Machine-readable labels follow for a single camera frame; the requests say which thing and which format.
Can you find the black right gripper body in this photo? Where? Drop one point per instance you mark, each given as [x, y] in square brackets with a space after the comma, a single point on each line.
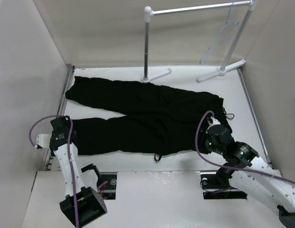
[209, 146]

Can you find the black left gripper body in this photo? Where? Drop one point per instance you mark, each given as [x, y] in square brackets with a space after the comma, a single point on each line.
[53, 135]

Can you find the black trousers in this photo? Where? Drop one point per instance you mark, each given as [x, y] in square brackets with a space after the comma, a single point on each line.
[153, 119]

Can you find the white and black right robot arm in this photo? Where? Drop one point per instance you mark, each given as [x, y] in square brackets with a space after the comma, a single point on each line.
[246, 171]

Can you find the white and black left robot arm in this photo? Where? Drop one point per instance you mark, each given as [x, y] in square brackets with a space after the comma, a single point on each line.
[82, 203]

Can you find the pale blue clothes hanger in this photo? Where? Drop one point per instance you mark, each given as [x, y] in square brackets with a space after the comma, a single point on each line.
[224, 34]

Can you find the white metal clothes rack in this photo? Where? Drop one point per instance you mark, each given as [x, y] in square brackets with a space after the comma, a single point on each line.
[187, 27]

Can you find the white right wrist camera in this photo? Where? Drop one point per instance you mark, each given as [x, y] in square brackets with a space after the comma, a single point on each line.
[212, 121]

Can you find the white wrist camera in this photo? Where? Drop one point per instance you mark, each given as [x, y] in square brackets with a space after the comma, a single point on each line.
[42, 141]
[212, 121]

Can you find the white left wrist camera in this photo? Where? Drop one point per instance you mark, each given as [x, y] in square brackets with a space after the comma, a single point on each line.
[42, 141]

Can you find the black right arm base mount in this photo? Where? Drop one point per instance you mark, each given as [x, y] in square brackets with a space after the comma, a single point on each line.
[213, 189]

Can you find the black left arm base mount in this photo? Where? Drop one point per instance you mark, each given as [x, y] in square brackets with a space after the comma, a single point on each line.
[104, 183]

